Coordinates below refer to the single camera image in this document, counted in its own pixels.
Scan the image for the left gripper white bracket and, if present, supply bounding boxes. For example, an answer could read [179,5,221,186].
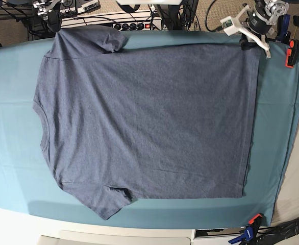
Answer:
[239,4,275,58]

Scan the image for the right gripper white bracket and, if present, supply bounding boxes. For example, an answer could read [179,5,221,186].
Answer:
[33,0,62,33]

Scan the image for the blue-grey heathered T-shirt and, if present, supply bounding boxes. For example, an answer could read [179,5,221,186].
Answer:
[33,25,261,220]

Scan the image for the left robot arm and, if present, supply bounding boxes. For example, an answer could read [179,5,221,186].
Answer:
[236,0,289,59]

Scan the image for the blue black clamp top right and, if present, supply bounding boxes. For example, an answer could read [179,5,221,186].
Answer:
[275,14,291,43]

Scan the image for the orange black clamp top right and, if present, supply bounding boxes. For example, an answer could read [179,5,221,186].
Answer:
[285,39,299,68]

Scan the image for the white power strip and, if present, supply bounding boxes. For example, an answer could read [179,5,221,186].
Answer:
[61,12,165,31]

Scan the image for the teal table cloth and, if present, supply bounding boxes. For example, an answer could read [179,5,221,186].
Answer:
[0,39,299,229]

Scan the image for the orange blue clamp bottom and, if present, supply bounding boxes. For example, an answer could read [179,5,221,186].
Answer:
[228,213,263,244]

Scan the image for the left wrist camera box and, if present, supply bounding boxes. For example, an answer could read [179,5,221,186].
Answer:
[220,16,238,36]

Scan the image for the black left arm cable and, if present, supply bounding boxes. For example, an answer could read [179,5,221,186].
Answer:
[205,0,226,33]

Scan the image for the black cable bundle bottom right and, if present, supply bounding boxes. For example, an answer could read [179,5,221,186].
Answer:
[256,215,299,245]

